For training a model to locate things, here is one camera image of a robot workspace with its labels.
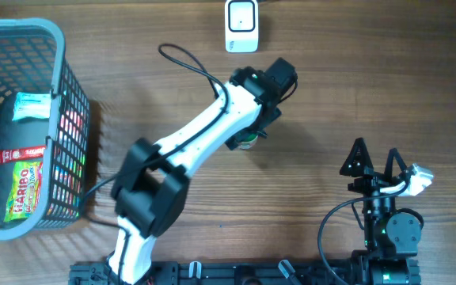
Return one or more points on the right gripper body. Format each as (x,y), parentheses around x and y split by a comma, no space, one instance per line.
(372,184)

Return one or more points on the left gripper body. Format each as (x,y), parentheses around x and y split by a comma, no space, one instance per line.
(260,131)

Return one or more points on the green lid jar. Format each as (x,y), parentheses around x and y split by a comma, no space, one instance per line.
(248,142)

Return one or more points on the teal tissue packet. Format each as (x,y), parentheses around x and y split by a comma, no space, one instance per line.
(31,105)

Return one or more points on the green Haribo candy bag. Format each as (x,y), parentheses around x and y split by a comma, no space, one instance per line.
(25,190)

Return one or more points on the grey plastic shopping basket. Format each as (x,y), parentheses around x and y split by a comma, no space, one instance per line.
(33,60)

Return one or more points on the red stick sachet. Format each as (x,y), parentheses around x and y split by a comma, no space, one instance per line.
(21,154)

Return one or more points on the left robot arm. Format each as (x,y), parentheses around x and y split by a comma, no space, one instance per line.
(152,187)

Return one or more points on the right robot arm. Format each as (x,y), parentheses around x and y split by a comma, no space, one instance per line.
(391,235)

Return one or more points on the white barcode scanner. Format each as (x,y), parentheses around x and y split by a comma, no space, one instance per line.
(241,26)

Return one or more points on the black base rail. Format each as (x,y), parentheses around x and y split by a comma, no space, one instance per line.
(282,273)

